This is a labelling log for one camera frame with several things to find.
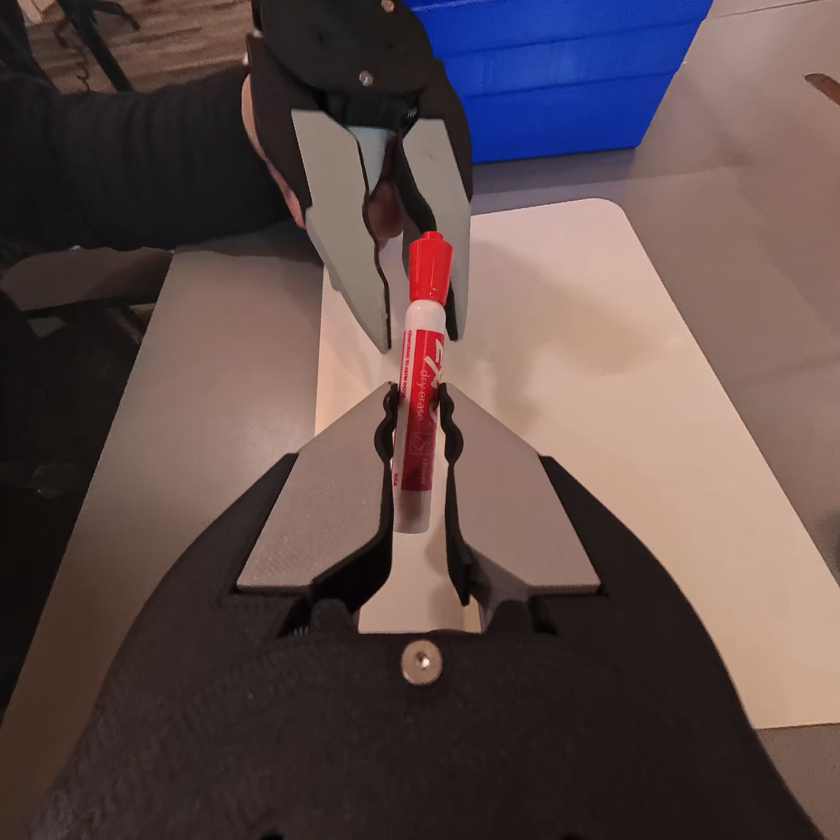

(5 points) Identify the white whiteboard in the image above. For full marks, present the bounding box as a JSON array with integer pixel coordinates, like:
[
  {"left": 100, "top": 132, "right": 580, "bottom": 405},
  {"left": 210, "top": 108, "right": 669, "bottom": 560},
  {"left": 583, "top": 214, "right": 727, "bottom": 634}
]
[{"left": 315, "top": 199, "right": 840, "bottom": 731}]

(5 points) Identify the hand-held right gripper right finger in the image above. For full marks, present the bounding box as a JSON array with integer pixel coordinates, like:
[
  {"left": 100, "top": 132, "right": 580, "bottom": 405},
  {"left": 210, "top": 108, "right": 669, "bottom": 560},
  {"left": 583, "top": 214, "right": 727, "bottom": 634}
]
[{"left": 437, "top": 382, "right": 601, "bottom": 613}]

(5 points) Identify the person's left hand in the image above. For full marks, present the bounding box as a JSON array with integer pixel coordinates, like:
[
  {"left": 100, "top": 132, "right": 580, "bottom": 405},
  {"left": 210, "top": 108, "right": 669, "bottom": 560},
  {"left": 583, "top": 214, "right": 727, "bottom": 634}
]
[{"left": 239, "top": 72, "right": 311, "bottom": 232}]

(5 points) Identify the person's dark clothing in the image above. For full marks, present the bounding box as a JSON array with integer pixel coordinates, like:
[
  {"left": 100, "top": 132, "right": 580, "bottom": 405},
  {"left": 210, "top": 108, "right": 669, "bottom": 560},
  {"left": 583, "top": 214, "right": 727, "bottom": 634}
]
[{"left": 0, "top": 289, "right": 155, "bottom": 719}]

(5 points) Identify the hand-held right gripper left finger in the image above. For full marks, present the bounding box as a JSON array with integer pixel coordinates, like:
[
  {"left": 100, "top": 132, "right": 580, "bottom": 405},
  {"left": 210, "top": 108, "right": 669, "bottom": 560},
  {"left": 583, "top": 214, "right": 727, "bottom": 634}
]
[{"left": 235, "top": 382, "right": 400, "bottom": 613}]

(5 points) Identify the red whiteboard marker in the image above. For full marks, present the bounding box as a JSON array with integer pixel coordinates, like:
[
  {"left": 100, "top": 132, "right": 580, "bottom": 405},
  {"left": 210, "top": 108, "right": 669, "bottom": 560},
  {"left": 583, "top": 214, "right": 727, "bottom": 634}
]
[{"left": 392, "top": 298, "right": 451, "bottom": 534}]

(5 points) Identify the person's left forearm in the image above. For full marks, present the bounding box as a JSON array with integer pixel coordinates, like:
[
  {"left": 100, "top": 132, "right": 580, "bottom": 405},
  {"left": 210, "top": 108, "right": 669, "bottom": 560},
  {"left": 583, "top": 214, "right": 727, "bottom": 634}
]
[{"left": 0, "top": 66, "right": 293, "bottom": 256}]

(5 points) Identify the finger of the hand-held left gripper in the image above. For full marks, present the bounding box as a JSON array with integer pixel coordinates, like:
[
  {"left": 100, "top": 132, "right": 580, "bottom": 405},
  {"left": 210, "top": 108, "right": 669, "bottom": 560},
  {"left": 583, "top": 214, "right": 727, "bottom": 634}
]
[
  {"left": 400, "top": 116, "right": 473, "bottom": 343},
  {"left": 290, "top": 109, "right": 393, "bottom": 356}
]

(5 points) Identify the blue plastic bin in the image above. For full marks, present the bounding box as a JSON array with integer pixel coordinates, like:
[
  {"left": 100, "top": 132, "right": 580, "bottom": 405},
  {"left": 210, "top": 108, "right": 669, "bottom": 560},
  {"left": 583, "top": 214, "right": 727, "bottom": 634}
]
[{"left": 403, "top": 0, "right": 714, "bottom": 165}]

